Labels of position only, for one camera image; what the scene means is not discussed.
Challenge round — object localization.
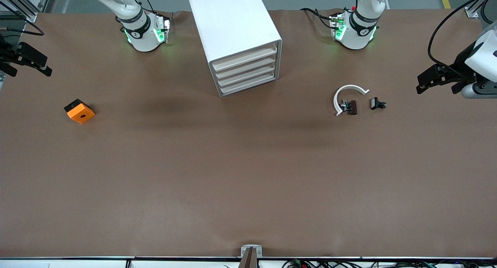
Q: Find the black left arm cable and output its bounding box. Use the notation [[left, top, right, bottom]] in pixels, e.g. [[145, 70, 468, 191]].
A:
[[427, 0, 497, 70]]

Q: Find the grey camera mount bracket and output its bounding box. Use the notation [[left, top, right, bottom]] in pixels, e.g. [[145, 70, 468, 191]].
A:
[[241, 245, 263, 268]]

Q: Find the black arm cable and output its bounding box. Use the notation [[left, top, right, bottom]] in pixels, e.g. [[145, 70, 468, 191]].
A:
[[427, 0, 497, 70], [0, 17, 44, 36]]

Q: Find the cable bundle under table edge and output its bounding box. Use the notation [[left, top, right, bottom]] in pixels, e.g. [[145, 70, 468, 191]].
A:
[[283, 259, 482, 268]]

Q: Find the white plastic drawer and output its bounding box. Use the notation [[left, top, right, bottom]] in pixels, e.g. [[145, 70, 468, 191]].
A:
[[214, 54, 278, 79], [217, 64, 278, 88], [220, 72, 279, 97], [212, 44, 278, 71]]

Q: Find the white half-ring clamp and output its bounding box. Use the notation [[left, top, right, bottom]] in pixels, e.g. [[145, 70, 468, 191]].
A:
[[333, 84, 370, 117]]

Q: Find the orange black button box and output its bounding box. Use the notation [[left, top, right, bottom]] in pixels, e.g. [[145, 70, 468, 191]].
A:
[[64, 99, 96, 125]]

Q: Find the aluminium frame post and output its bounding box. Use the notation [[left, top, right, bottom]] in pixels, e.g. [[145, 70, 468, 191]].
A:
[[465, 0, 497, 19], [0, 0, 53, 23]]

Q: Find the black base power cable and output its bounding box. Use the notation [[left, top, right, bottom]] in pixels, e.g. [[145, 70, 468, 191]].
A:
[[300, 8, 336, 30]]

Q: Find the white drawer cabinet housing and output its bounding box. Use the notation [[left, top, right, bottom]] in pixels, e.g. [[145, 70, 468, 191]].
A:
[[188, 0, 283, 97]]

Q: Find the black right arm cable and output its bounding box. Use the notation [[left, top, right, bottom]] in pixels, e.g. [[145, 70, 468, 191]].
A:
[[0, 17, 44, 36]]

